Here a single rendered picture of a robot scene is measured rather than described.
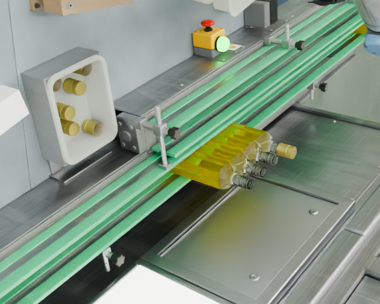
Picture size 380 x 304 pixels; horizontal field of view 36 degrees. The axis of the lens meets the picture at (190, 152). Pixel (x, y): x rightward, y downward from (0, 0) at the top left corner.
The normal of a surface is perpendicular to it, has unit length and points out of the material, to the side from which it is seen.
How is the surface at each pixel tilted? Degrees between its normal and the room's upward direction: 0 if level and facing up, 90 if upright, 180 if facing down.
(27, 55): 0
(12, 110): 0
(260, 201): 90
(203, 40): 90
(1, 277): 90
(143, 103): 90
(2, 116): 0
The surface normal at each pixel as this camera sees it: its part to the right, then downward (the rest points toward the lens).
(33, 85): -0.61, 0.46
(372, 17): -0.22, 0.96
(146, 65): 0.79, 0.25
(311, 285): -0.10, -0.85
